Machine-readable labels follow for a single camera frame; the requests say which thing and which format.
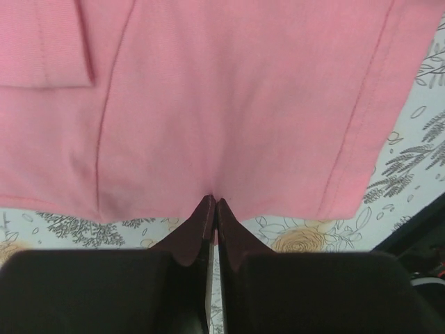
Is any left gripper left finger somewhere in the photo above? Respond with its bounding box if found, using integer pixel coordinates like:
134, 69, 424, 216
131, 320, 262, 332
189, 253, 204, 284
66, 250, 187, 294
1, 196, 216, 333

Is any pink t shirt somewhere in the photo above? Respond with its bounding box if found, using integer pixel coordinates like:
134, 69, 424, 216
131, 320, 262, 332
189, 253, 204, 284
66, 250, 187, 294
0, 0, 445, 223

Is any floral tablecloth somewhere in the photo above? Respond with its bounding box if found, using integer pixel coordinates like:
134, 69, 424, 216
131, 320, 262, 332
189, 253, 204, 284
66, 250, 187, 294
0, 20, 445, 334

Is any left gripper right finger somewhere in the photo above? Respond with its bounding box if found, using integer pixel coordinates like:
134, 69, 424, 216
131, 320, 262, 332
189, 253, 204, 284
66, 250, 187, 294
216, 200, 437, 333

